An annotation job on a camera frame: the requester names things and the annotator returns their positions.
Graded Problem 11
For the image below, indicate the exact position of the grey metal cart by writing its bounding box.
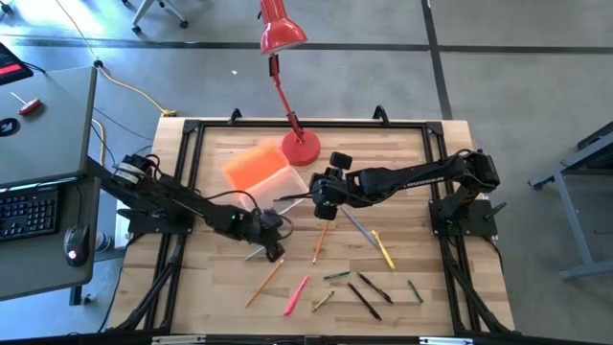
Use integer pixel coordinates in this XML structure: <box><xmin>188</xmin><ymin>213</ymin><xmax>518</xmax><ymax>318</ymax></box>
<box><xmin>528</xmin><ymin>119</ymin><xmax>613</xmax><ymax>282</ymax></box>

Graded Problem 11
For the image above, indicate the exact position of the black monitor with red bar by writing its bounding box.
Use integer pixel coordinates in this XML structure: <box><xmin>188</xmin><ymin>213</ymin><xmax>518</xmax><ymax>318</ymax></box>
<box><xmin>0</xmin><ymin>41</ymin><xmax>34</xmax><ymax>86</ymax></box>

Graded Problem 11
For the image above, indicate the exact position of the yellow cable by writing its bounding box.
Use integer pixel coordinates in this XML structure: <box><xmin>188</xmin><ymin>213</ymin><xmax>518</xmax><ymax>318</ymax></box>
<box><xmin>54</xmin><ymin>0</ymin><xmax>179</xmax><ymax>167</ymax></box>

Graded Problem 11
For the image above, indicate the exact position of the dark olive crayon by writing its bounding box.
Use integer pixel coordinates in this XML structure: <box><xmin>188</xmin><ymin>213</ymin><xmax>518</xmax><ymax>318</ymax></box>
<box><xmin>407</xmin><ymin>279</ymin><xmax>425</xmax><ymax>305</ymax></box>

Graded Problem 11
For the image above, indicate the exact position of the orange plastic box lid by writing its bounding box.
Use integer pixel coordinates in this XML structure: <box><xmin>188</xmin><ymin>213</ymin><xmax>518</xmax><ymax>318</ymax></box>
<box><xmin>221</xmin><ymin>138</ymin><xmax>290</xmax><ymax>193</ymax></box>

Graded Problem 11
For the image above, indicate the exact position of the black aluminium table frame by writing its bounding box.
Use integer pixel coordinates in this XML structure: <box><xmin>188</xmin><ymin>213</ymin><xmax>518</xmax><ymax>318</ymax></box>
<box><xmin>105</xmin><ymin>105</ymin><xmax>517</xmax><ymax>345</ymax></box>

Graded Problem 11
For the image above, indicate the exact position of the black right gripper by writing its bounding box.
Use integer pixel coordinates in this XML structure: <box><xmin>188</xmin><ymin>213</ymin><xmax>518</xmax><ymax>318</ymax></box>
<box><xmin>273</xmin><ymin>151</ymin><xmax>354</xmax><ymax>221</ymax></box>

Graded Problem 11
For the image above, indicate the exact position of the office chair with white legs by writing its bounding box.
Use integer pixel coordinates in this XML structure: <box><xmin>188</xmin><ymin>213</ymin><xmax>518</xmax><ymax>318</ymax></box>
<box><xmin>121</xmin><ymin>0</ymin><xmax>190</xmax><ymax>35</ymax></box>

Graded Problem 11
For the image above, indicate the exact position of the round black sticker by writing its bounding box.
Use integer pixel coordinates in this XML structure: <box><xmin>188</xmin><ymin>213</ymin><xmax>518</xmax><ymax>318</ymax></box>
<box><xmin>0</xmin><ymin>117</ymin><xmax>21</xmax><ymax>138</ymax></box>

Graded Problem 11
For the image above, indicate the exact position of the black keyboard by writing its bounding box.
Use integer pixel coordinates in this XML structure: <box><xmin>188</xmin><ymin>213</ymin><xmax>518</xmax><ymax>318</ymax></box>
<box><xmin>0</xmin><ymin>185</ymin><xmax>61</xmax><ymax>243</ymax></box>

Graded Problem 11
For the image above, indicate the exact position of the silver frame bracket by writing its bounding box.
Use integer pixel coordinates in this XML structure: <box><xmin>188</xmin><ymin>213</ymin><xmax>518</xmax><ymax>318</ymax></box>
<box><xmin>151</xmin><ymin>334</ymin><xmax>207</xmax><ymax>345</ymax></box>
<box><xmin>420</xmin><ymin>336</ymin><xmax>474</xmax><ymax>345</ymax></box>

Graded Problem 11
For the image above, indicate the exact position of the lime green melon crayon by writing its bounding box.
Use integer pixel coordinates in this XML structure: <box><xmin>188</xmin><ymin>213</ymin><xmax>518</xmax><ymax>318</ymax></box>
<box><xmin>311</xmin><ymin>289</ymin><xmax>336</xmax><ymax>313</ymax></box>

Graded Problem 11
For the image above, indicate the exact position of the red T-handle hex key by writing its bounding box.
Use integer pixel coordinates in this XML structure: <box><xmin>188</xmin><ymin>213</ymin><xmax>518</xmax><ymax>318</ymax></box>
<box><xmin>10</xmin><ymin>91</ymin><xmax>42</xmax><ymax>117</ymax></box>

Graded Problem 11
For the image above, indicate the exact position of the red desk lamp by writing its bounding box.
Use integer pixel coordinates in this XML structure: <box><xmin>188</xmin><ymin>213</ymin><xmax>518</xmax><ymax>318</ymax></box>
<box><xmin>259</xmin><ymin>0</ymin><xmax>323</xmax><ymax>168</ymax></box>

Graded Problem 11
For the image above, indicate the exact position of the light blue pencil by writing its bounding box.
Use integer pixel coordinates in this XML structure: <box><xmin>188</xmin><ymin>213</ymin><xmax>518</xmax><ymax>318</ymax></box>
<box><xmin>339</xmin><ymin>205</ymin><xmax>378</xmax><ymax>246</ymax></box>

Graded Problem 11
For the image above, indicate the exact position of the orange pencil with eraser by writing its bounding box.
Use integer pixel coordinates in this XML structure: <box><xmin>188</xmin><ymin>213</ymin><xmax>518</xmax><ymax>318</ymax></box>
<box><xmin>312</xmin><ymin>221</ymin><xmax>330</xmax><ymax>265</ymax></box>
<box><xmin>245</xmin><ymin>258</ymin><xmax>285</xmax><ymax>308</ymax></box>

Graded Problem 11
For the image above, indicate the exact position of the black computer mouse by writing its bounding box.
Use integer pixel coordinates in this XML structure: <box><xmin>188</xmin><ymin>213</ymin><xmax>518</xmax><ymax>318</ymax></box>
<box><xmin>63</xmin><ymin>223</ymin><xmax>91</xmax><ymax>267</ymax></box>

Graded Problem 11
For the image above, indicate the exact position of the clear plastic supply box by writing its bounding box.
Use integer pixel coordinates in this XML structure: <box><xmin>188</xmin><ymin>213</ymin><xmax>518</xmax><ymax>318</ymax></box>
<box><xmin>238</xmin><ymin>165</ymin><xmax>310</xmax><ymax>218</ymax></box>

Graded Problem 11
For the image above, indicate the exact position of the pink marker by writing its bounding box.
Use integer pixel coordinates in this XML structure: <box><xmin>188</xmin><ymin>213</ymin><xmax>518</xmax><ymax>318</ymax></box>
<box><xmin>284</xmin><ymin>275</ymin><xmax>310</xmax><ymax>317</ymax></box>

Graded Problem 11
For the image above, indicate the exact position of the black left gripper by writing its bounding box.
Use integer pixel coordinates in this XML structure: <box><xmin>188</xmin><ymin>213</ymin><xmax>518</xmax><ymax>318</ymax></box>
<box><xmin>251</xmin><ymin>209</ymin><xmax>287</xmax><ymax>264</ymax></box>

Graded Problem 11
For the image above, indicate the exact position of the white and blue cup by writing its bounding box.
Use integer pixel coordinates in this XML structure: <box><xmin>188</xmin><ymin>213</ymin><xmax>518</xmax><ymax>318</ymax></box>
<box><xmin>94</xmin><ymin>231</ymin><xmax>114</xmax><ymax>254</ymax></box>

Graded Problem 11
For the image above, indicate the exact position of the black pen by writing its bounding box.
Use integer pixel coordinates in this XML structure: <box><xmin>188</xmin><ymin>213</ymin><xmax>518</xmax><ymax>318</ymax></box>
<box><xmin>355</xmin><ymin>271</ymin><xmax>395</xmax><ymax>305</ymax></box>
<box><xmin>347</xmin><ymin>282</ymin><xmax>383</xmax><ymax>321</ymax></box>

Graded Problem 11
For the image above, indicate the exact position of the grey desk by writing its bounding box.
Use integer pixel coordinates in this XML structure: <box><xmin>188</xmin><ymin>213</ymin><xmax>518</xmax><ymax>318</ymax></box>
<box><xmin>0</xmin><ymin>65</ymin><xmax>102</xmax><ymax>302</ymax></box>

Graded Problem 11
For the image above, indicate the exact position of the yellow pencil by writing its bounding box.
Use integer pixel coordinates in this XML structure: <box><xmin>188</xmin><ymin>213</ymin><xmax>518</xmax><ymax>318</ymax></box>
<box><xmin>371</xmin><ymin>229</ymin><xmax>397</xmax><ymax>271</ymax></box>

